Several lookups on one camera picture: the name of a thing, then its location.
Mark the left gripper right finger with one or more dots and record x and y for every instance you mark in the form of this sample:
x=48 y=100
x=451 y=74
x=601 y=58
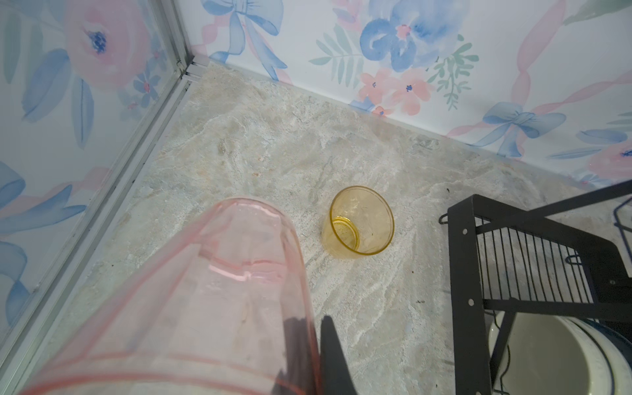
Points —
x=336 y=377

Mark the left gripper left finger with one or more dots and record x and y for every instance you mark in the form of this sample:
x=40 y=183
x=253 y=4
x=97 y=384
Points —
x=301 y=374

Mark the pink glass cup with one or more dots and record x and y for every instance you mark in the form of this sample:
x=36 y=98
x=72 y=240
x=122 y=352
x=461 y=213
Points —
x=204 y=315

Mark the yellow glass cup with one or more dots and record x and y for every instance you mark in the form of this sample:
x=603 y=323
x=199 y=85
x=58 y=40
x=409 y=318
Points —
x=359 y=223

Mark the black wire dish rack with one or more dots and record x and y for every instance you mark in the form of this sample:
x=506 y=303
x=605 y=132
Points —
x=566 y=259

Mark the cream ribbed bowl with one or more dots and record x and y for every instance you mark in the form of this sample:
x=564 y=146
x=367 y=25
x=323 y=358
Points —
x=553 y=355

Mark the white blue floral bowl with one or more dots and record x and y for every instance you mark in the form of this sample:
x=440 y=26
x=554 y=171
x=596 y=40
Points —
x=610 y=355

